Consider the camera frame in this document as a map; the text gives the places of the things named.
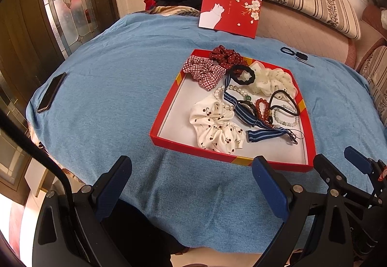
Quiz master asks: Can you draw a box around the red cat print box lid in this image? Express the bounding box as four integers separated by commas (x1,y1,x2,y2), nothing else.
198,0,264,38

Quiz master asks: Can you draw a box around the red cardboard box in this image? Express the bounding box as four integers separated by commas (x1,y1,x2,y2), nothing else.
149,49,316,173

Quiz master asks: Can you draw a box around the pale bead bracelet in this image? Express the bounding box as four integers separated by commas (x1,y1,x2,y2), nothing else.
274,105,300,127

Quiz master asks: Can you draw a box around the red bead bracelet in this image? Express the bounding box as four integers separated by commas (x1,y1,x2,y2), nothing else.
254,98,274,128

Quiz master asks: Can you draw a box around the black ruffled hair tie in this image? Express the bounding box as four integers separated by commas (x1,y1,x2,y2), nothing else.
227,64,257,86

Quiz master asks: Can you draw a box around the pearl bracelet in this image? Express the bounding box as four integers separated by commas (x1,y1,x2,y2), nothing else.
213,83,247,110

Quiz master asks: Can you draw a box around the person's leg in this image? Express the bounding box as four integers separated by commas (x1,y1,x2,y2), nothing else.
103,199,188,267

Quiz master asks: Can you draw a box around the wooden stained glass door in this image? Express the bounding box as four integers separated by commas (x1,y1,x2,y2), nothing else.
0,0,120,122

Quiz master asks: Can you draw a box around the black cable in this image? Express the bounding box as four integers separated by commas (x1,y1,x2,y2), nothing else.
0,110,71,195

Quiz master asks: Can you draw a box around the blue blanket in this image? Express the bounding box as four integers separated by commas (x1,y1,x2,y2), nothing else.
26,13,377,255

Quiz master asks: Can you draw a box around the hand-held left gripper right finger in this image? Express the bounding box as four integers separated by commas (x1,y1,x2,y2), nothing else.
252,156,354,267

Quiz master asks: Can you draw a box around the red plaid scrunchie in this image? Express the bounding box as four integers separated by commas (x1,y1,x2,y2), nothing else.
183,55,227,91

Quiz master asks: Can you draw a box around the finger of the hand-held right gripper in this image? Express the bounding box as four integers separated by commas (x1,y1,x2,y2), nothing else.
314,154,381,207
345,147,387,186

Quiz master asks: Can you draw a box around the white cherry print scrunchie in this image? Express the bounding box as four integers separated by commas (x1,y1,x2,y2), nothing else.
189,93,246,155

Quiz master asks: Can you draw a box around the red dotted scrunchie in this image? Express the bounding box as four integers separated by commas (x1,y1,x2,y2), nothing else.
208,45,245,69

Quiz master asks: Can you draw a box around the brown patterned cloth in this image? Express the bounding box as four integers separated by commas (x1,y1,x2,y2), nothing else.
145,5,201,17

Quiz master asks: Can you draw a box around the black cord strap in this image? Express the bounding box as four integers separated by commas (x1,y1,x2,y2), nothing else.
268,89,304,147

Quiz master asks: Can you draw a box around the blue striped strap watch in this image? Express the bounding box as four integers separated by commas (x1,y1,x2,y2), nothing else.
223,76,292,145

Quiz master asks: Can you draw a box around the striped floral cushion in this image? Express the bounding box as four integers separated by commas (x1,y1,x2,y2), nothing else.
355,45,387,128

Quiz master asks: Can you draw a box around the pink sofa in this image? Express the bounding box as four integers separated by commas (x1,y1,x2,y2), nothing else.
255,0,387,68

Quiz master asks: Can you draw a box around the black smartphone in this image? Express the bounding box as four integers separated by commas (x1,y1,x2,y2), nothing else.
37,72,67,113

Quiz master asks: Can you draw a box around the white dotted scrunchie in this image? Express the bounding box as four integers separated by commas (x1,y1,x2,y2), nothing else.
246,60,298,96

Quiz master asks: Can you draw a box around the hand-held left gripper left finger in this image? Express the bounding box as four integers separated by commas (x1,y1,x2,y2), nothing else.
32,155,134,267

